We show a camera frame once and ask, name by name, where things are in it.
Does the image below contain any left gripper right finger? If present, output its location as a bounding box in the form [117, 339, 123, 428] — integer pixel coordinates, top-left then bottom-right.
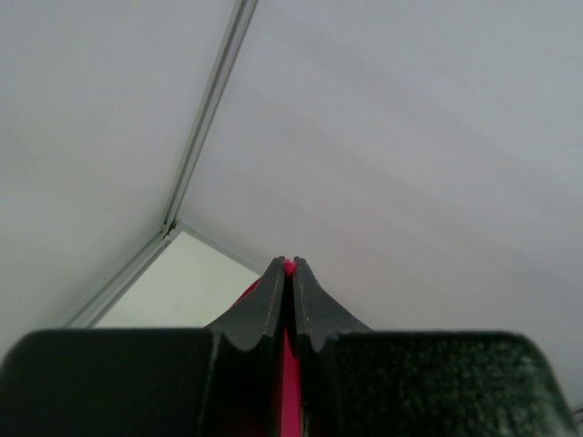
[291, 258, 578, 436]

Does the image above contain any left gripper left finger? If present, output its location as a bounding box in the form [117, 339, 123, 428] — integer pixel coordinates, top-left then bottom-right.
[1, 258, 286, 436]

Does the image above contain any pink t shirt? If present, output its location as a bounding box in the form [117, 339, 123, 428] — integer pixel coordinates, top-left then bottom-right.
[217, 257, 301, 436]

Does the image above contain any left aluminium frame post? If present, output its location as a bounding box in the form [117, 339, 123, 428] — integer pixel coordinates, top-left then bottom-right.
[62, 1, 258, 329]

